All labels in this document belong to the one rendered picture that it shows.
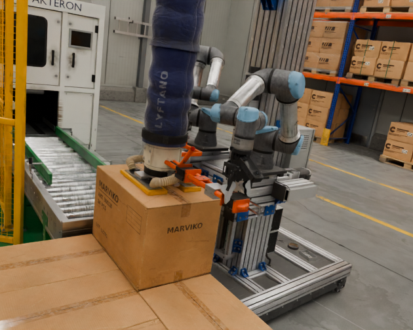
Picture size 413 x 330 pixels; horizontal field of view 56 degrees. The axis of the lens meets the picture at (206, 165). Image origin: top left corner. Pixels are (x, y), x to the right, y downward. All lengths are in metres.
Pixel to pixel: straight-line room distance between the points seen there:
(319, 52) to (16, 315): 9.13
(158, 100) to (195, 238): 0.66
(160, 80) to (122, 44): 10.30
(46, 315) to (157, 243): 0.51
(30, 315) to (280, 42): 1.82
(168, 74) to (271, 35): 0.83
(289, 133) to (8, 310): 1.47
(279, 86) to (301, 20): 0.74
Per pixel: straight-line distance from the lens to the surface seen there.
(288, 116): 1.95
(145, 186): 1.84
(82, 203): 2.74
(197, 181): 1.63
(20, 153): 2.91
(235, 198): 1.45
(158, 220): 1.71
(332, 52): 9.83
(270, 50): 2.39
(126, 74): 12.21
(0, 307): 1.79
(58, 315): 1.72
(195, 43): 1.83
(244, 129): 1.40
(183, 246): 1.85
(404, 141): 8.97
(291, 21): 2.40
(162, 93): 1.81
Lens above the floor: 1.58
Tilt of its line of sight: 15 degrees down
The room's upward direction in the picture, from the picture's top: 8 degrees clockwise
